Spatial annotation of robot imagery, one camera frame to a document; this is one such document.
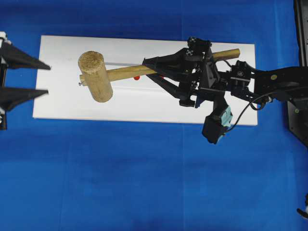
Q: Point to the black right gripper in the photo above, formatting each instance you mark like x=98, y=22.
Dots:
x=199, y=63

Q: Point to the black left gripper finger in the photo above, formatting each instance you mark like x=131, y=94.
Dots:
x=12, y=97
x=16, y=58

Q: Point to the wooden mallet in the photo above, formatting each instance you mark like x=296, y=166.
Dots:
x=98, y=79

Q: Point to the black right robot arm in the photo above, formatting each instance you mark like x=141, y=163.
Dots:
x=258, y=86

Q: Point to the white foam board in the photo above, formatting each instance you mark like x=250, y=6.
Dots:
x=133, y=100

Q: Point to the blue table mat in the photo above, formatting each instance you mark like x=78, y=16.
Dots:
x=66, y=175

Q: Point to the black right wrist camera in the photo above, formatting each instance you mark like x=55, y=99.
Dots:
x=217, y=123

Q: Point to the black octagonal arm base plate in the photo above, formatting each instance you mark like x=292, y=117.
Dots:
x=298, y=123

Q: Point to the black side rail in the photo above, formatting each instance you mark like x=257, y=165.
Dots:
x=301, y=21

